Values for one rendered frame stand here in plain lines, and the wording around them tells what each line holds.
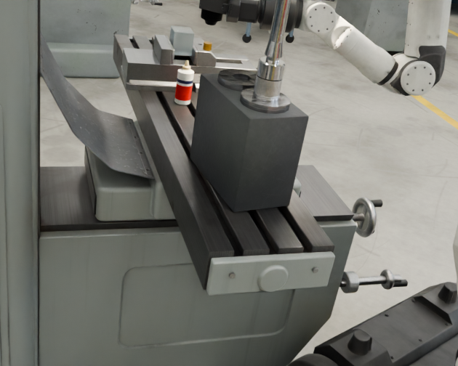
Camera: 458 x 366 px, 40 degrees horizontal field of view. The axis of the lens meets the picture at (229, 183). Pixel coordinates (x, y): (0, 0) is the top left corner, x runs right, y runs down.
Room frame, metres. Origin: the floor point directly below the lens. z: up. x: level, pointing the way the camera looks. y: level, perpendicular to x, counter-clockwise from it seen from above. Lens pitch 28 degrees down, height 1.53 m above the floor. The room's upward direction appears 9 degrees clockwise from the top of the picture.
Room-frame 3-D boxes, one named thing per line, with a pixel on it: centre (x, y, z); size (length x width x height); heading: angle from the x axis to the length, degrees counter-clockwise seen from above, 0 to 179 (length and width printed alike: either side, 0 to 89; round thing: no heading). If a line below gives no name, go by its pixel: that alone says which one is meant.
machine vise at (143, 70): (1.62, 0.16, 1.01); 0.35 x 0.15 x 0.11; 108
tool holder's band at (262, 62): (1.06, -0.04, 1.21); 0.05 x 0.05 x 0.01
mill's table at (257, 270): (1.44, 0.12, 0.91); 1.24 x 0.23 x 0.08; 21
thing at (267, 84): (1.06, -0.04, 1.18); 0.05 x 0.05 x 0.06
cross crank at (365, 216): (1.56, -0.37, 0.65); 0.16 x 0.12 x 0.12; 111
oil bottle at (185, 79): (1.47, 0.15, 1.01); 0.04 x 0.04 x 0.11
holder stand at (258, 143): (1.10, -0.02, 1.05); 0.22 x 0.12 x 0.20; 29
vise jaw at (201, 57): (1.62, 0.13, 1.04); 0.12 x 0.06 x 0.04; 18
